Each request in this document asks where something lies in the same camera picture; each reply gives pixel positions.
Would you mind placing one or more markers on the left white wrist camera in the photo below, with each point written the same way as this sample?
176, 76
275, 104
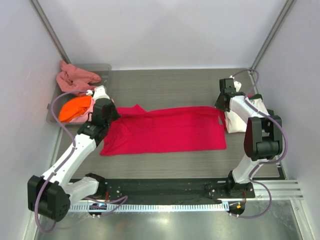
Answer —
99, 92

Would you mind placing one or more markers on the right aluminium frame post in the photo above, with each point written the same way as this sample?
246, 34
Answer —
280, 19

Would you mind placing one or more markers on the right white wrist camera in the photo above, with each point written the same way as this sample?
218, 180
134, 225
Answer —
236, 83

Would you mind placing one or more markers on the salmon pink shirt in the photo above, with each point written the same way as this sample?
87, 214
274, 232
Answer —
76, 80

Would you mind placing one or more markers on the light pink shirt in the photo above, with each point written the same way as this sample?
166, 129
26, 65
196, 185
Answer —
86, 115

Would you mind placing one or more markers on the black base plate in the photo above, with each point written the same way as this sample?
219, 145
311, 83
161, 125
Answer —
169, 191

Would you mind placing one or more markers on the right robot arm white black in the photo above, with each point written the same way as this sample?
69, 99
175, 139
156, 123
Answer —
262, 140

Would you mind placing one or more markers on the aluminium rail front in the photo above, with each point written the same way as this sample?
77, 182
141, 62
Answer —
279, 190

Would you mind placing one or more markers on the slotted white cable duct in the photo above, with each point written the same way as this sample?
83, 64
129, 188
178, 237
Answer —
94, 208

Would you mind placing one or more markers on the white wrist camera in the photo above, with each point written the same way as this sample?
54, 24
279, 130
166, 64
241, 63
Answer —
99, 92
236, 83

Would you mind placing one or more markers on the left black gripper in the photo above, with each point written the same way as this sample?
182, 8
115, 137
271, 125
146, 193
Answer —
113, 114

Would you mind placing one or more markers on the clear plastic bin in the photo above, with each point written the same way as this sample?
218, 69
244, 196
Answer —
102, 69

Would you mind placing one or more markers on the left aluminium frame post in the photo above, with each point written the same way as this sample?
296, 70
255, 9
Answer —
50, 30

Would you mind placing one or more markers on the dark green folded t-shirt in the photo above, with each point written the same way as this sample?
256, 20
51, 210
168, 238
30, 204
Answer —
256, 97

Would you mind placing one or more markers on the orange shirt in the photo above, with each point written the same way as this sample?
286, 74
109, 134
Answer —
75, 107

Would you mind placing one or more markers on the aluminium frame post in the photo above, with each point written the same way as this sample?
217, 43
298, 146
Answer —
280, 19
50, 30

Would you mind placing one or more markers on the crimson red polo shirt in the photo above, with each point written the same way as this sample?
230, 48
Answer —
179, 129

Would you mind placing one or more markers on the white printed folded t-shirt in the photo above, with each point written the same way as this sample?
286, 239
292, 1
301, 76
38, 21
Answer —
234, 124

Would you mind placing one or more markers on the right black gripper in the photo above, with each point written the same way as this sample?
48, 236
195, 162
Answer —
219, 103

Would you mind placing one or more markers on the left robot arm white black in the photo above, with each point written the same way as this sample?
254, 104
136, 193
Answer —
51, 194

